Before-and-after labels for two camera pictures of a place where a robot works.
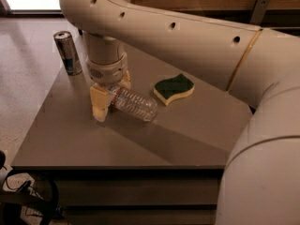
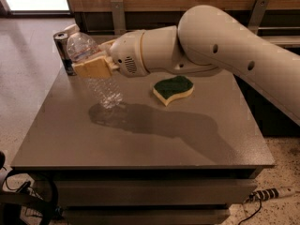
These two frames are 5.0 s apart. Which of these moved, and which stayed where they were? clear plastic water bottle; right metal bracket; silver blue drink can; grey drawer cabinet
Moved: clear plastic water bottle
Stayed: grey drawer cabinet; silver blue drink can; right metal bracket
